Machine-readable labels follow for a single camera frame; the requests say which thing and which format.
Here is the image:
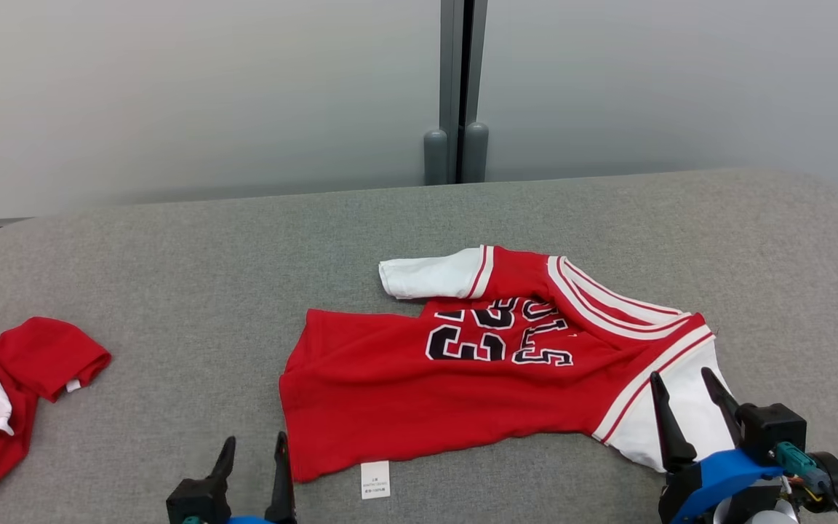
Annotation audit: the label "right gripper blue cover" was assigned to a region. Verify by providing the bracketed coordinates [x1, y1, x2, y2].
[650, 367, 838, 524]

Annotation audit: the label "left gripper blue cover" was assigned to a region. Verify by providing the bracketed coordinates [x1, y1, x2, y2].
[208, 432, 298, 524]

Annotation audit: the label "red basketball jersey white sleeves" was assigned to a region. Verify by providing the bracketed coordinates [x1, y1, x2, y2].
[279, 245, 738, 500]

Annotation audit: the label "red shorts white stripe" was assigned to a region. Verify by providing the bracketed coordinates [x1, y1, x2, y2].
[0, 317, 113, 510]

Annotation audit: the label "teal right camera connector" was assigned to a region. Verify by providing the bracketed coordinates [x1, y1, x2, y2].
[774, 442, 831, 492]

